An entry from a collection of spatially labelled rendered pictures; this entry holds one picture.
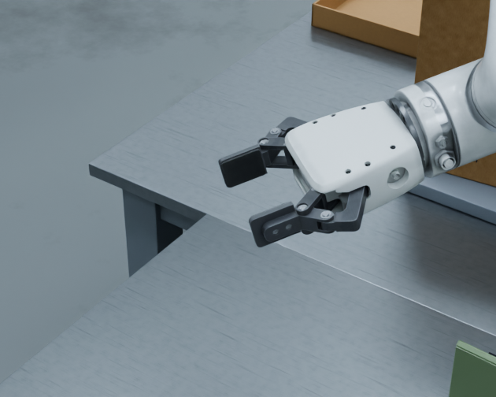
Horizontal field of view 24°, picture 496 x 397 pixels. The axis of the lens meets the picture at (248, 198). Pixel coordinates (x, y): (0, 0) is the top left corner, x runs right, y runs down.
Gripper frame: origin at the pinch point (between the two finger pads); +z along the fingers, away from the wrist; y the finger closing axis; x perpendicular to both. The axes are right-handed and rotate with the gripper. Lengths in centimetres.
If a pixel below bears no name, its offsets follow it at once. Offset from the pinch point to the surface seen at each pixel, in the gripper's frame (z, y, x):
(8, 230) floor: 40, 153, -105
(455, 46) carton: -34, 33, -16
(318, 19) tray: -30, 81, -35
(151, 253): 10, 48, -41
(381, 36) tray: -37, 71, -36
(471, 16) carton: -36.2, 32.2, -12.2
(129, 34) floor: -9, 246, -117
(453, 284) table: -22.2, 13.9, -34.6
